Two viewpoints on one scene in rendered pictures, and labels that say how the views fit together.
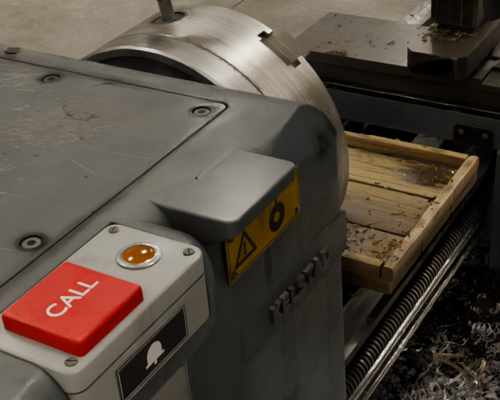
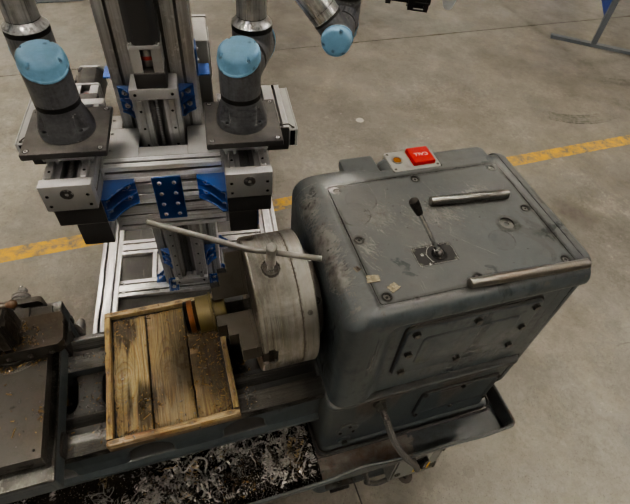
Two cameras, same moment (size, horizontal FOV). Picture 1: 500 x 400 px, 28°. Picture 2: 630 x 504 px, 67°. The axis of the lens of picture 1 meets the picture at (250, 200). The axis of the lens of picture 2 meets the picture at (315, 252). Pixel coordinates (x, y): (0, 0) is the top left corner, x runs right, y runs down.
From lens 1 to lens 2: 1.57 m
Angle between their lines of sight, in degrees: 93
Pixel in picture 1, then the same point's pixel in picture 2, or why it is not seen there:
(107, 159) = (377, 191)
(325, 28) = not seen: outside the picture
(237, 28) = (256, 243)
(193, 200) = (371, 166)
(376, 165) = (127, 357)
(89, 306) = (418, 150)
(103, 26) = not seen: outside the picture
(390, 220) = (174, 322)
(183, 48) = (290, 242)
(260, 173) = (349, 162)
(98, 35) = not seen: outside the picture
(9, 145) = (396, 215)
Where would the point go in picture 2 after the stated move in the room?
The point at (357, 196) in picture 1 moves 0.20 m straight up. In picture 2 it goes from (162, 346) to (147, 302)
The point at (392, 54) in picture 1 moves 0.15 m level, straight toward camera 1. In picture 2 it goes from (29, 382) to (94, 346)
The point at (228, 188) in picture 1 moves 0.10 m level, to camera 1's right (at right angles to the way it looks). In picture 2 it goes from (361, 163) to (330, 146)
